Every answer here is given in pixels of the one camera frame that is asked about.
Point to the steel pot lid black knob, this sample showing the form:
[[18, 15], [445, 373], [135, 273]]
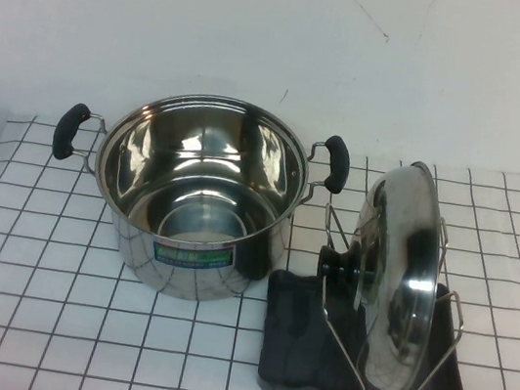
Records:
[[405, 277]]

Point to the black plastic drip tray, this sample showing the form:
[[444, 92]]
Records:
[[287, 338]]

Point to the white black grid tablecloth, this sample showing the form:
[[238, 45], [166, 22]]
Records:
[[71, 323]]

